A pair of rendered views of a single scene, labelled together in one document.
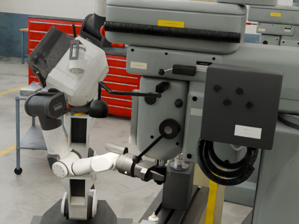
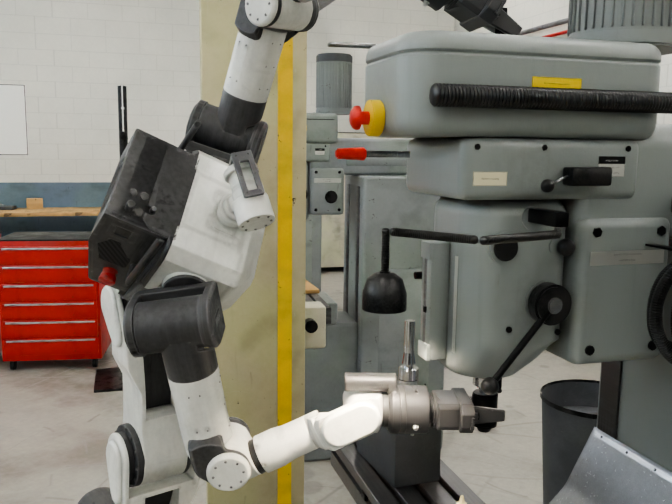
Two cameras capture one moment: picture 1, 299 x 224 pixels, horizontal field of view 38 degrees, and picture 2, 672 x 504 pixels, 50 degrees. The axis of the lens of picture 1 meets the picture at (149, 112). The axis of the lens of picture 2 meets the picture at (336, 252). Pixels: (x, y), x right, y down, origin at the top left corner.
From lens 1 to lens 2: 1.12 m
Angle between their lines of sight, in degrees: 33
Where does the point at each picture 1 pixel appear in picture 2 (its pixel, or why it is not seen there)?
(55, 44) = (161, 171)
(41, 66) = (148, 227)
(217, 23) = (637, 79)
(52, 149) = (206, 426)
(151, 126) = (506, 307)
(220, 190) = not seen: hidden behind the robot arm
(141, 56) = (496, 158)
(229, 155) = not seen: hidden behind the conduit
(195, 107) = (597, 250)
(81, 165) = (282, 443)
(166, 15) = (547, 67)
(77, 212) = not seen: outside the picture
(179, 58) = (568, 154)
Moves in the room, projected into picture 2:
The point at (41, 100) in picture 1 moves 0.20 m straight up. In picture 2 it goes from (177, 308) to (175, 187)
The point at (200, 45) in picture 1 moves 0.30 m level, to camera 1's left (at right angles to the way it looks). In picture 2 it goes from (610, 123) to (476, 117)
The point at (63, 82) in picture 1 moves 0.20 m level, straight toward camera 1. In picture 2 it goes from (212, 258) to (286, 273)
